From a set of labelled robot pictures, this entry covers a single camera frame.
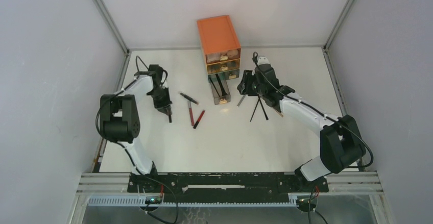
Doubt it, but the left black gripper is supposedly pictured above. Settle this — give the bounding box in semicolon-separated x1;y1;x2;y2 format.
149;86;173;115

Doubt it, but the clear drawer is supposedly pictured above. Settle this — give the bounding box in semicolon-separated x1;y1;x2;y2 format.
206;59;240;74
205;48;240;64
208;73;231;105
223;69;240;80

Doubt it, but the grey silver pencil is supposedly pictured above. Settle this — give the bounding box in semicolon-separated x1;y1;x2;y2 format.
237;95;246;107

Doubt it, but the dark concealer stick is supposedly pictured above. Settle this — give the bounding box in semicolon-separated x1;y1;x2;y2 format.
179;92;200;105

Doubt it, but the clear top drawer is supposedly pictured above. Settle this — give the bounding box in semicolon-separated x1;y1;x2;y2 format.
205;48;240;64

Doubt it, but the pink lip gloss tube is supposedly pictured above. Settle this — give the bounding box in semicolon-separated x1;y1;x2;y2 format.
188;101;195;127

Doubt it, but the thin black eyeliner brush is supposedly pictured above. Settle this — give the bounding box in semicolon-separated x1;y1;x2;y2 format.
208;76;220;97

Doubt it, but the red lipstick black cap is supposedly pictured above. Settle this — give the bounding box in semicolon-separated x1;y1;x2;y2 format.
193;110;206;129

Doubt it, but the orange three-drawer organizer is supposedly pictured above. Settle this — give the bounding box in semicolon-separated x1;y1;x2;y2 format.
197;15;241;72

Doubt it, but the black powder brush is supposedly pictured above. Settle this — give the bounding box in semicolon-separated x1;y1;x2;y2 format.
215;73;227;96

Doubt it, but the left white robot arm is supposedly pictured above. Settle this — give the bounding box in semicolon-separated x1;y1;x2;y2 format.
95;64;172;192

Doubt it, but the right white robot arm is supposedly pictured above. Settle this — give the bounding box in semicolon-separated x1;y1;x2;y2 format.
237;64;369;191

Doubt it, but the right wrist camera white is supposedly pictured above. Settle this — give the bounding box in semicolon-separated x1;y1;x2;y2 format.
257;56;270;66

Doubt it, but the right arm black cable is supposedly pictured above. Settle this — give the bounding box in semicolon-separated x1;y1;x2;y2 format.
252;52;374;224

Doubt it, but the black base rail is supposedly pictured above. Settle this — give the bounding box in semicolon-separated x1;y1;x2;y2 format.
127;172;329;204

